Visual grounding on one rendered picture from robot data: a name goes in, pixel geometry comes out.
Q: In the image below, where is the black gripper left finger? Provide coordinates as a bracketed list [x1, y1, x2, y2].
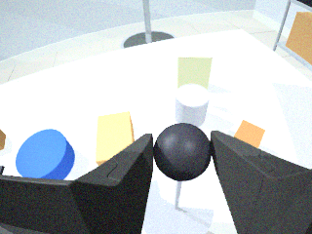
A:
[0, 134, 153, 234]

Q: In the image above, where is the blue cylinder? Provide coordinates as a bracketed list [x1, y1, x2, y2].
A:
[16, 129, 75, 179]

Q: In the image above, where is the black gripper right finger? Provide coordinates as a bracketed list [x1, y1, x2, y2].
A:
[210, 130, 312, 234]

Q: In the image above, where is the tan cube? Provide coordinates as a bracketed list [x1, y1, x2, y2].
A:
[95, 112, 134, 167]
[234, 120, 265, 147]
[0, 129, 7, 151]

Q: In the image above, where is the dark grey flat slab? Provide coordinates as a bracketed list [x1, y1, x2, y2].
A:
[0, 165, 5, 175]

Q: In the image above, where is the white cylinder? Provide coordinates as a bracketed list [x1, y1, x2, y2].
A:
[175, 83, 210, 128]

